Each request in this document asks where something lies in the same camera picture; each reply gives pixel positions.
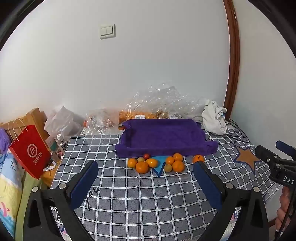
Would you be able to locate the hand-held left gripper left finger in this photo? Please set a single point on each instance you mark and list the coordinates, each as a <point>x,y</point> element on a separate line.
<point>85,183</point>

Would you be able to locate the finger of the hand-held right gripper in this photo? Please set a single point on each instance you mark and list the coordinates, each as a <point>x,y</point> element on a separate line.
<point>264,153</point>
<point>285,147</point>

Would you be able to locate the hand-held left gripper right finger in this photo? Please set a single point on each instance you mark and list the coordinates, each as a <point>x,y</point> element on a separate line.
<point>205,183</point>

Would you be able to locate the large orange mandarin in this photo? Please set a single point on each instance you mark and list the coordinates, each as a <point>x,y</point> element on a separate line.
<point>142,167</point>
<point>198,158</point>
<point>178,166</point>

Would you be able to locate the small orange mandarin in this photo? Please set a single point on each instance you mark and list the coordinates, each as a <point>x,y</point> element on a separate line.
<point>132,163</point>
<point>170,160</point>
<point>177,157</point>

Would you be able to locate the person's right hand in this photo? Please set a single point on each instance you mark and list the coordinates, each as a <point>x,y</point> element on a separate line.
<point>283,208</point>

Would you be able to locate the wooden nightstand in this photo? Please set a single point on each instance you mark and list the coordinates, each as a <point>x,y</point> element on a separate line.
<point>49,177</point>

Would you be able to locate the yellow-green round fruit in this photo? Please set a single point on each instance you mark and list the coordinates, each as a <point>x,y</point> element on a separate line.
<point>168,168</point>
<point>140,159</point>

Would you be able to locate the clear plastic bottle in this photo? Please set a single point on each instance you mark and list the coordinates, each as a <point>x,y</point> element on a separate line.
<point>60,141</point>

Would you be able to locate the grey checkered bedsheet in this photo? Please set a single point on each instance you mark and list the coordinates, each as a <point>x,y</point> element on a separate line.
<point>138,201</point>

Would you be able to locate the oval orange mandarin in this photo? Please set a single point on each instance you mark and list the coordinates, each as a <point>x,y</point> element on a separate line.
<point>151,162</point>

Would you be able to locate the white cloth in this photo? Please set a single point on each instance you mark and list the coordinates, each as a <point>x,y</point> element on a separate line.
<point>214,115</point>

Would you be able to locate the purple towel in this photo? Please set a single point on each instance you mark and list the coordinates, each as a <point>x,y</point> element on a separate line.
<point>161,136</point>

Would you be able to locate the red paper bag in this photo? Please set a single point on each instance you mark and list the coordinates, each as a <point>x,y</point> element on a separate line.
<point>30,150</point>

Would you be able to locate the small red fruit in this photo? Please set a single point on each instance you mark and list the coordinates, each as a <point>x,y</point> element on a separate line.
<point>146,156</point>

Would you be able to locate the small clear plastic bag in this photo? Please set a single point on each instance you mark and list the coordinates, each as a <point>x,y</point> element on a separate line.
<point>101,119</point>

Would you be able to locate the grey plastic bag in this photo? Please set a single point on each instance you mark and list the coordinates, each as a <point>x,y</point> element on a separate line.
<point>61,120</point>

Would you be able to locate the colourful printed quilt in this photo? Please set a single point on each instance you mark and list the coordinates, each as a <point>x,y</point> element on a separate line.
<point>9,185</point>

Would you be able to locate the pile of bagged oranges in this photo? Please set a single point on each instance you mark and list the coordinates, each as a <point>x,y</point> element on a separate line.
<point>129,115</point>

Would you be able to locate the wooden chair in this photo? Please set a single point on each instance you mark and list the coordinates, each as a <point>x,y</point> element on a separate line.
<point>34,114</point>

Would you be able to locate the purple fluffy cloth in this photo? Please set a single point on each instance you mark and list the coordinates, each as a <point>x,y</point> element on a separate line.
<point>4,141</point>

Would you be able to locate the large clear plastic bag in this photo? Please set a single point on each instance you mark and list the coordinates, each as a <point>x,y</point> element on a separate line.
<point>166,99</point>

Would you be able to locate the brown wooden door frame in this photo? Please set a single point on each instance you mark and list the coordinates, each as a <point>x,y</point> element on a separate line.
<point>233,58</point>

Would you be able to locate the white light switch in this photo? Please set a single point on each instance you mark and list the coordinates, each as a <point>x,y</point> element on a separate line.
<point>107,31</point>

